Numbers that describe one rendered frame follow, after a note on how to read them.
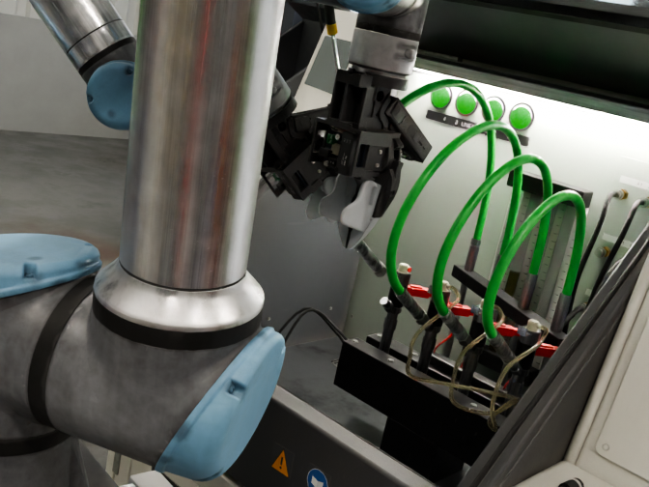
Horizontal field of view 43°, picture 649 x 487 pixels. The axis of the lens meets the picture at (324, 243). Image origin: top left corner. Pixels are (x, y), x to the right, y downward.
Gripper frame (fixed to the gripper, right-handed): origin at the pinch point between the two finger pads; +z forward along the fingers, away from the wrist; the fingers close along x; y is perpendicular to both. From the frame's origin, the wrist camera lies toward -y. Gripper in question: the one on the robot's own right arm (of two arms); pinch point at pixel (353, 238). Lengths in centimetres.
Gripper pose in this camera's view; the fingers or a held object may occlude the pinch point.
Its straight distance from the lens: 100.1
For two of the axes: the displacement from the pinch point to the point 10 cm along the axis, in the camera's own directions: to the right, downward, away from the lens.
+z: -2.0, 9.5, 2.5
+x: 7.1, 3.2, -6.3
